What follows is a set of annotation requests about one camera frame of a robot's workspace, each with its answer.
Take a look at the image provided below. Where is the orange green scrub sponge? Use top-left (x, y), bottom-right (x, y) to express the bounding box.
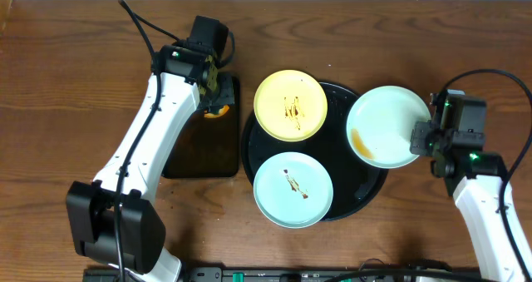
top-left (204, 105), bottom-right (229, 119)

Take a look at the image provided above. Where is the light blue plate front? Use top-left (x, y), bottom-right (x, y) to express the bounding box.
top-left (253, 151), bottom-right (333, 229)

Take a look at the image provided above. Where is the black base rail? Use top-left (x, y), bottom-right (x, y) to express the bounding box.
top-left (81, 267), bottom-right (480, 282)

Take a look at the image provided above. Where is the black round tray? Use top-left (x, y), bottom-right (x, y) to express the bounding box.
top-left (241, 82), bottom-right (388, 221)

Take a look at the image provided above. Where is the light green plate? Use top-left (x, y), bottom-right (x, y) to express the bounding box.
top-left (346, 86), bottom-right (431, 169)

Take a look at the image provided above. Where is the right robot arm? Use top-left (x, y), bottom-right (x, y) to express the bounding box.
top-left (410, 121), bottom-right (531, 281)

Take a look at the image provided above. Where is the black rectangular water tray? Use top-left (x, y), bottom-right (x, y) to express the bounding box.
top-left (162, 76), bottom-right (240, 179)

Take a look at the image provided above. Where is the yellow plate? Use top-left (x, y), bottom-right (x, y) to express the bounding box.
top-left (254, 70), bottom-right (328, 142)

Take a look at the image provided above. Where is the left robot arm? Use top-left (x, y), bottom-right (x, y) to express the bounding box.
top-left (66, 42), bottom-right (229, 281)

